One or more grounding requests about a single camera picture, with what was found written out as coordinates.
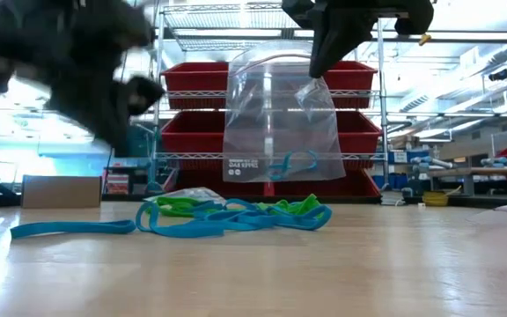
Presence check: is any chrome wire shelf cart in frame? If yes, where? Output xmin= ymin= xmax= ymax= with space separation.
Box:
xmin=150 ymin=0 xmax=391 ymax=204

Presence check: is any small cardboard box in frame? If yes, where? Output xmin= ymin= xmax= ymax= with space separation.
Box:
xmin=20 ymin=174 xmax=103 ymax=210

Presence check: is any blue storage crate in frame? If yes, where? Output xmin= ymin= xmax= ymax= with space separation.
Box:
xmin=387 ymin=149 xmax=431 ymax=165

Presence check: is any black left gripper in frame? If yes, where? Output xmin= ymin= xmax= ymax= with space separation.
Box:
xmin=44 ymin=65 xmax=166 ymax=159

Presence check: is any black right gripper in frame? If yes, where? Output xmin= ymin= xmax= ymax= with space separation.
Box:
xmin=281 ymin=0 xmax=435 ymax=79

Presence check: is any wooden workbench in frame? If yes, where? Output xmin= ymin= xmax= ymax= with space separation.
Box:
xmin=426 ymin=166 xmax=507 ymax=197

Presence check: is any small parts drawer cabinet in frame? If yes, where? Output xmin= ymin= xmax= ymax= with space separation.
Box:
xmin=103 ymin=173 xmax=130 ymax=195

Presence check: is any black monitor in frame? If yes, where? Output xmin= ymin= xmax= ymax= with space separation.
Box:
xmin=125 ymin=122 xmax=160 ymax=159

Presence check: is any ceiling light strip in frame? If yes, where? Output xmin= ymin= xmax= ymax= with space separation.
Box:
xmin=429 ymin=31 xmax=507 ymax=41

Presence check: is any green rubber band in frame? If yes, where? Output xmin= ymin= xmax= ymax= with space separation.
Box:
xmin=257 ymin=193 xmax=325 ymax=217
xmin=150 ymin=195 xmax=213 ymax=217

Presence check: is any black spool yellow wire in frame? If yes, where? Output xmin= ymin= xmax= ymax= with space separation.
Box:
xmin=421 ymin=189 xmax=452 ymax=208

